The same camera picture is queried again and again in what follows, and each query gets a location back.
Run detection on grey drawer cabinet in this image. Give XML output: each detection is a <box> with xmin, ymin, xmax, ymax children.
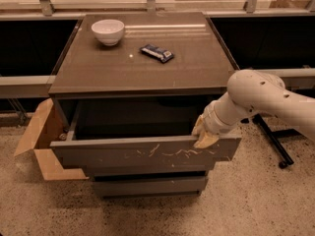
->
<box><xmin>47</xmin><ymin>11</ymin><xmax>242</xmax><ymax>199</ymax></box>

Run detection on black wheeled stand base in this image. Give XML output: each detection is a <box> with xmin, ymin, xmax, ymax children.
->
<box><xmin>241</xmin><ymin>114</ymin><xmax>300</xmax><ymax>169</ymax></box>

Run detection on grey bottom drawer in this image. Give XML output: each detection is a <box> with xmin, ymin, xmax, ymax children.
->
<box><xmin>93</xmin><ymin>176</ymin><xmax>208</xmax><ymax>197</ymax></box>

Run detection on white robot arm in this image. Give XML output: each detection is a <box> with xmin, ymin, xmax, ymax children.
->
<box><xmin>192</xmin><ymin>70</ymin><xmax>315</xmax><ymax>148</ymax></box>

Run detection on white ceramic bowl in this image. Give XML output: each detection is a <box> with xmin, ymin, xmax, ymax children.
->
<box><xmin>92</xmin><ymin>20</ymin><xmax>125</xmax><ymax>46</ymax></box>

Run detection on grey middle drawer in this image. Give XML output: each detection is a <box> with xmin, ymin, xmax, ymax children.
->
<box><xmin>85</xmin><ymin>164</ymin><xmax>215</xmax><ymax>177</ymax></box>

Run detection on grey top drawer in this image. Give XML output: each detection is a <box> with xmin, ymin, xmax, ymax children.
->
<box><xmin>50</xmin><ymin>100</ymin><xmax>241</xmax><ymax>171</ymax></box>

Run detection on open cardboard box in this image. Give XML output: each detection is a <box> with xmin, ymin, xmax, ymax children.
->
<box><xmin>14</xmin><ymin>98</ymin><xmax>88</xmax><ymax>181</ymax></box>

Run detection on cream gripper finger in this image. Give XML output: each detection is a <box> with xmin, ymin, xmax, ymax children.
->
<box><xmin>193</xmin><ymin>131</ymin><xmax>219</xmax><ymax>148</ymax></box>

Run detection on grey drawer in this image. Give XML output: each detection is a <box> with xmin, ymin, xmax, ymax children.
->
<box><xmin>93</xmin><ymin>176</ymin><xmax>208</xmax><ymax>197</ymax></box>
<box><xmin>50</xmin><ymin>100</ymin><xmax>241</xmax><ymax>171</ymax></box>
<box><xmin>85</xmin><ymin>164</ymin><xmax>215</xmax><ymax>177</ymax></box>

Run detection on metal window railing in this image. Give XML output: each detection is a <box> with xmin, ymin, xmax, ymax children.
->
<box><xmin>0</xmin><ymin>0</ymin><xmax>315</xmax><ymax>18</ymax></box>

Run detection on blue snack packet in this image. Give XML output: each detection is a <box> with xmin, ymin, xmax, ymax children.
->
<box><xmin>140</xmin><ymin>44</ymin><xmax>174</xmax><ymax>63</ymax></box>

